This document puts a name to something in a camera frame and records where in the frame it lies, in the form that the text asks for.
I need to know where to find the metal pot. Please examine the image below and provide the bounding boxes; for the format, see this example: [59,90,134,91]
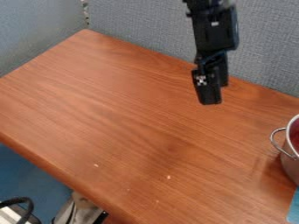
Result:
[270,114,299,186]

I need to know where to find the black cable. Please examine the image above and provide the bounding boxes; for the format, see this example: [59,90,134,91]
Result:
[0,197,35,224]

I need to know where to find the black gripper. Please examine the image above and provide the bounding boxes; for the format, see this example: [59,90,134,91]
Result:
[192,6,240,105]

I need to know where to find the metal table leg bracket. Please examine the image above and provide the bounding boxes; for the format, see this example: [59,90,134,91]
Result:
[51,192,109,224]

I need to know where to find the red object in pot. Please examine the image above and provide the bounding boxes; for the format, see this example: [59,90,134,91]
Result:
[290,118,299,153]

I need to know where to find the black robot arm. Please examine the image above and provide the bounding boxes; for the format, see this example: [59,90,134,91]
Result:
[183,0,240,105]

